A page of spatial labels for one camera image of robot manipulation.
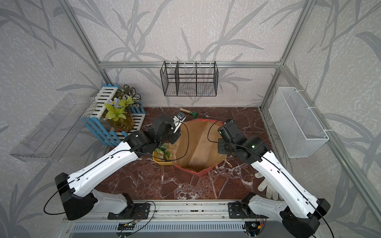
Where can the green orange condiment packet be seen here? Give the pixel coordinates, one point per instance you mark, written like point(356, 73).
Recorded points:
point(163, 153)

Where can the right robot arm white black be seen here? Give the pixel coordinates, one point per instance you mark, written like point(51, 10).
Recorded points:
point(299, 211)

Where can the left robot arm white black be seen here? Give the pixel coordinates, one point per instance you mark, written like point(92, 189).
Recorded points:
point(77, 190)

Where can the clear plastic wall shelf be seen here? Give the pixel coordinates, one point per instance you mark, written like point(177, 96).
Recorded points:
point(52, 137)

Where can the white mesh wall basket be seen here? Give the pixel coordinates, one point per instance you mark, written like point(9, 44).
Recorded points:
point(298, 127)

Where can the small green toy rake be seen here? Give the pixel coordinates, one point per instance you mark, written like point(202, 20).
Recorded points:
point(194, 114)

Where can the red paper bag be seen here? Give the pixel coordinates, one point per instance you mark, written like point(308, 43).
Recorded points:
point(196, 150)

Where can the potted artificial plant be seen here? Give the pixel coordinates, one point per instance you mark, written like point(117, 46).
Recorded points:
point(117, 112)

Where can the blue white slatted rack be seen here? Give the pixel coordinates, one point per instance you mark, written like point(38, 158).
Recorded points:
point(100, 128)

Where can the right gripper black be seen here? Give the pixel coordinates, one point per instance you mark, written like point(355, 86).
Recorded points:
point(220, 148)

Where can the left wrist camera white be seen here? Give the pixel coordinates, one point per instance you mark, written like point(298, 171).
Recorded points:
point(178, 120)

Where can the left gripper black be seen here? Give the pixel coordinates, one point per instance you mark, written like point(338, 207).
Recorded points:
point(175, 137)

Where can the black wire wall basket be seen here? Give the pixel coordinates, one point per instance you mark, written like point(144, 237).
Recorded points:
point(189, 79)

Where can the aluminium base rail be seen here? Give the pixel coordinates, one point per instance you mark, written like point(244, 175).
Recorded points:
point(192, 210)

